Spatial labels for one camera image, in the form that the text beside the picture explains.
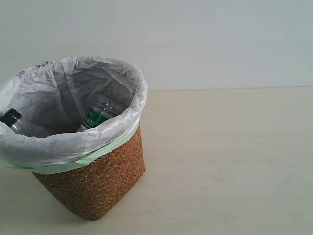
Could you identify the clear bottle green label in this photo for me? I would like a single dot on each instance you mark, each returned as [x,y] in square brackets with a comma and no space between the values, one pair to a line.
[102,110]

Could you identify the clear bottle red label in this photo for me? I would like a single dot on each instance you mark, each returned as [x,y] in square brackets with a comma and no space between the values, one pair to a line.
[15,121]

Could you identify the brown woven wicker basket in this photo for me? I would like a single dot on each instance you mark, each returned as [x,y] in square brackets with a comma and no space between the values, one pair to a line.
[90,192]

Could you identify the white plastic bin liner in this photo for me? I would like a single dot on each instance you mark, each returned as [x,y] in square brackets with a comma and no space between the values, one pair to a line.
[57,95]

